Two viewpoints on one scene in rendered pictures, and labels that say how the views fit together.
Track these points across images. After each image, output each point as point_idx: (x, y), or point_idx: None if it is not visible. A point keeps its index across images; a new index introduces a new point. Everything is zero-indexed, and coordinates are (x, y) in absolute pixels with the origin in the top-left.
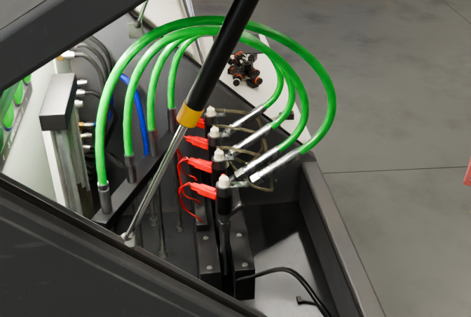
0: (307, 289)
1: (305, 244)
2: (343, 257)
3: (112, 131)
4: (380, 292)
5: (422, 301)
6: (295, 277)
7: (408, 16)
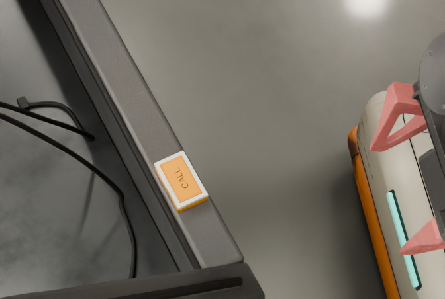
0: (14, 123)
1: None
2: (77, 22)
3: None
4: None
5: None
6: None
7: None
